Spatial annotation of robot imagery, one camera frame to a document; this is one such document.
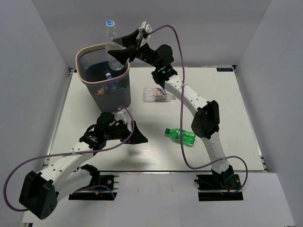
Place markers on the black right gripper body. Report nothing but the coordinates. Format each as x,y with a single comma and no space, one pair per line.
146,54

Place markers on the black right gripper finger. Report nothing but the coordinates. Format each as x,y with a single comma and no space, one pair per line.
133,39
123,56

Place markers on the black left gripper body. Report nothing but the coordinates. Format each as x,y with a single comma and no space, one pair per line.
120,132

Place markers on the large clear plastic bottle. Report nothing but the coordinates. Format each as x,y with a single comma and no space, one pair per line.
111,33

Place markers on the clear bottle red blue label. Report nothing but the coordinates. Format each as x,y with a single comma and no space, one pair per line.
157,95

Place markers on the green sprite bottle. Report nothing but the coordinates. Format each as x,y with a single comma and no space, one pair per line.
176,134

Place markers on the red cap cola bottle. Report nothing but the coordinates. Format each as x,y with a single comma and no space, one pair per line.
103,90

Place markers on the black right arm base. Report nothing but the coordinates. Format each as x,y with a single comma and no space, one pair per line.
211,190

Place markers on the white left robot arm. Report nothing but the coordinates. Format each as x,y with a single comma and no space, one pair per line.
42,191

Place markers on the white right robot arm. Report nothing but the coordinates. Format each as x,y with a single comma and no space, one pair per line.
205,124

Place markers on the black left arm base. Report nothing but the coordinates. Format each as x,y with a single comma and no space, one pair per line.
105,189

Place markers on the grey mesh waste bin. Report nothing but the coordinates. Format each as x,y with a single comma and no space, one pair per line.
92,66

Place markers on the blue table sticker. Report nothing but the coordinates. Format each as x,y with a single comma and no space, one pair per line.
224,69

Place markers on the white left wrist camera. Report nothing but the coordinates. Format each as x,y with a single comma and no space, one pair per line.
123,115

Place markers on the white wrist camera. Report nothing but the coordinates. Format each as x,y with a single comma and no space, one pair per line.
123,115
145,29

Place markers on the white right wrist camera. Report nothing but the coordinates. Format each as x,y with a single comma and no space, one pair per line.
145,29

